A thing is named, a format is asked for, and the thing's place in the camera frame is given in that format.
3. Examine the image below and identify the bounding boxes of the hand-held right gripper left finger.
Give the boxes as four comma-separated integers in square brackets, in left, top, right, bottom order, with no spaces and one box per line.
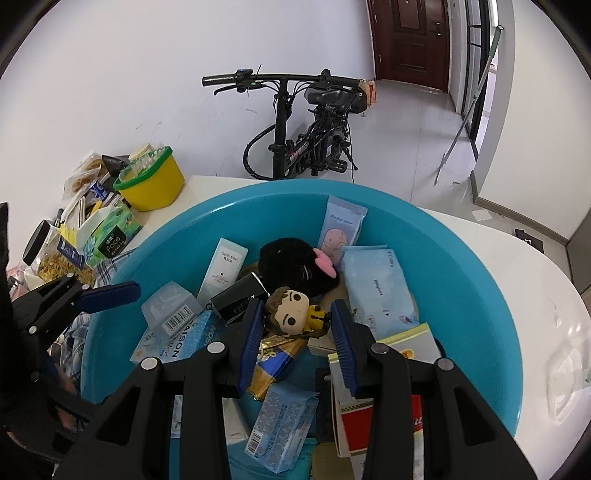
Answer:
[53,298,265,480]

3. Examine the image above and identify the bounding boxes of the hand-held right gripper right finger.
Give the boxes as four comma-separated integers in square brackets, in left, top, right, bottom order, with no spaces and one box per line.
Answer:
[331,299,539,480]

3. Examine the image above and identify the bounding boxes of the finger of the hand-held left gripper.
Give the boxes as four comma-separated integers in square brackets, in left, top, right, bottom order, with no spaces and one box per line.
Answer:
[11,273,141,335]
[30,348,100,418]

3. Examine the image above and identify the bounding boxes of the brown-haired doll figure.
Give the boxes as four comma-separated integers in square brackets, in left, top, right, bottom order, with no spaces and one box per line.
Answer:
[263,285,332,341]

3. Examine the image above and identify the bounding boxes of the red and white cigarette carton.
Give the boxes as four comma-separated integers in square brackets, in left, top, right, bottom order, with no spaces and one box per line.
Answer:
[328,322,443,480]

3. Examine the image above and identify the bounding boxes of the blue tissue pack with barcode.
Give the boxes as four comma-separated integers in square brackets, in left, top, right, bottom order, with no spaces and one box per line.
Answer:
[244,382,320,475]

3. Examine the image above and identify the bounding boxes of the blue plastic basin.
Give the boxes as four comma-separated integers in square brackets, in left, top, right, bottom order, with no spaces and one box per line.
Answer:
[79,179,525,480]

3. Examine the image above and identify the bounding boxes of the yellow container green rim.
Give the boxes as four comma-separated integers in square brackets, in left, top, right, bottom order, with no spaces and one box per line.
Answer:
[113,147,185,212]

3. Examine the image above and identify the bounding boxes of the white small box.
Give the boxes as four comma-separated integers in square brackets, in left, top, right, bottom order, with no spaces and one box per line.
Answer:
[307,338,340,357]

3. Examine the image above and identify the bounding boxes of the blue plaid shirt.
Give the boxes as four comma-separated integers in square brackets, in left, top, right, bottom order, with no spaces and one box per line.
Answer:
[48,249,137,384]

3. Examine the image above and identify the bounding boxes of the gold and blue packet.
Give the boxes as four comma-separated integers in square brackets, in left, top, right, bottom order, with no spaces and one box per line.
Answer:
[246,335,308,402]

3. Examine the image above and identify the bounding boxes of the black small box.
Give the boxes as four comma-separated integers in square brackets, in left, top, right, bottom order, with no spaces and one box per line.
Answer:
[210,271,271,328]

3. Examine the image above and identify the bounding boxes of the green leaf-print tissue box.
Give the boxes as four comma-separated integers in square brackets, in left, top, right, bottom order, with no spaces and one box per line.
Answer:
[74,203,143,268]

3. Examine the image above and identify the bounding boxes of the clear plastic pack with barcode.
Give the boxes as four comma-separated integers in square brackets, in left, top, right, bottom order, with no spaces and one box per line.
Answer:
[140,281,203,337]

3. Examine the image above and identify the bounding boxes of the clear jar of cereal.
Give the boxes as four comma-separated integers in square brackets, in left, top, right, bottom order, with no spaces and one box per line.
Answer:
[23,220,95,284]

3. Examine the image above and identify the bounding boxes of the pale blue sachet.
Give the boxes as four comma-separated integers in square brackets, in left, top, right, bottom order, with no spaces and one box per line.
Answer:
[342,244,420,340]

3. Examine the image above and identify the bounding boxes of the white slim box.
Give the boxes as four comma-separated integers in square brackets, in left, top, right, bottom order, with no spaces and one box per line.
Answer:
[198,237,249,308]

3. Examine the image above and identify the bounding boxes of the black plush pink bow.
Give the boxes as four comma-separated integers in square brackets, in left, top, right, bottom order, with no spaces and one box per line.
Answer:
[257,237,342,298]

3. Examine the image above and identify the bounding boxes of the clear bag of snacks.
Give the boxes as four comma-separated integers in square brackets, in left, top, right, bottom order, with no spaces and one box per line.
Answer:
[62,152,109,199]

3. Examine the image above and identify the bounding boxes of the pink and blue sachet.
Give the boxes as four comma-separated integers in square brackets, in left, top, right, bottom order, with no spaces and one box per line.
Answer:
[318,195,368,271]

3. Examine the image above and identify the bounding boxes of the black foil bag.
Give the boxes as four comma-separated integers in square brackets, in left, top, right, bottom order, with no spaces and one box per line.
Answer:
[100,154,127,176]

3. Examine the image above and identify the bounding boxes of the black folding bicycle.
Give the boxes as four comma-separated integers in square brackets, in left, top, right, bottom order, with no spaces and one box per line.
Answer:
[202,68,372,182]

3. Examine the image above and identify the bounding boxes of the black flat pouch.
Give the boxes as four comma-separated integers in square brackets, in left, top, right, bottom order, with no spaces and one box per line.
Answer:
[512,227,546,253]

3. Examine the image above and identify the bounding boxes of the grey mop pole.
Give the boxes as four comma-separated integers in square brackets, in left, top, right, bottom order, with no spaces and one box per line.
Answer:
[433,25,505,188]

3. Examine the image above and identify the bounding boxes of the black framed glass sliding door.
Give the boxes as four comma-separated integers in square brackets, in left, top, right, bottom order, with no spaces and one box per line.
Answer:
[462,0,492,144]

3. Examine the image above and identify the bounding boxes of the dark brown entrance door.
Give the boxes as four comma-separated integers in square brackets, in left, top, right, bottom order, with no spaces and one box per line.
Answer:
[368,0,451,93]

